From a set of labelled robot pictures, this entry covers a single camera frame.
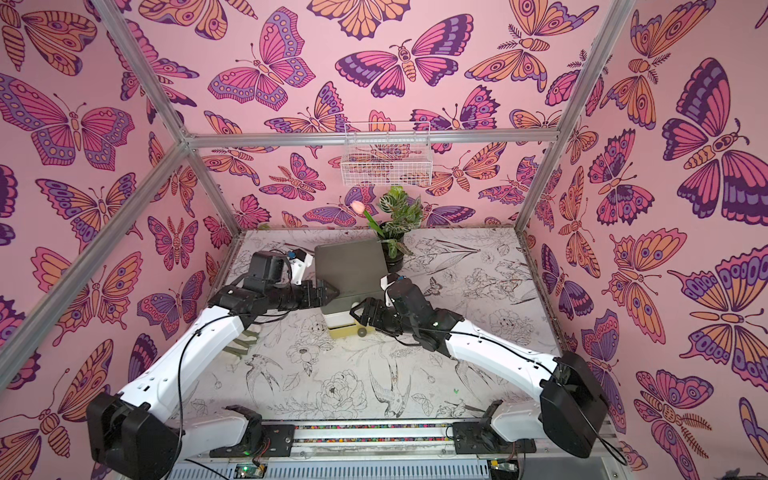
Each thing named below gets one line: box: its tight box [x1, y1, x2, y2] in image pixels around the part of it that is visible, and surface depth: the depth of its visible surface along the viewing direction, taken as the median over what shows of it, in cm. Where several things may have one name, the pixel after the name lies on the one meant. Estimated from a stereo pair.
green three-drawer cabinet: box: [315, 239, 389, 338], surface depth 83 cm
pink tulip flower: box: [350, 200, 385, 238], surface depth 91 cm
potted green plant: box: [378, 185, 424, 271], surface depth 91 cm
